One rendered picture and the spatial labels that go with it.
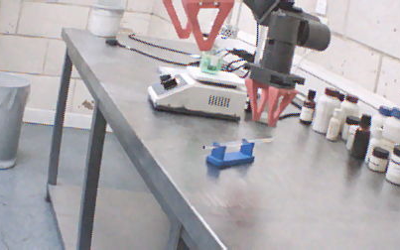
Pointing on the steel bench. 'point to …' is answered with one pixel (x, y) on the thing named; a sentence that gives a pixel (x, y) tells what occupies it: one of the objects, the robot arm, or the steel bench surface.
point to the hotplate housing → (202, 99)
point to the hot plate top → (217, 77)
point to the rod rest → (231, 156)
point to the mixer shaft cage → (230, 26)
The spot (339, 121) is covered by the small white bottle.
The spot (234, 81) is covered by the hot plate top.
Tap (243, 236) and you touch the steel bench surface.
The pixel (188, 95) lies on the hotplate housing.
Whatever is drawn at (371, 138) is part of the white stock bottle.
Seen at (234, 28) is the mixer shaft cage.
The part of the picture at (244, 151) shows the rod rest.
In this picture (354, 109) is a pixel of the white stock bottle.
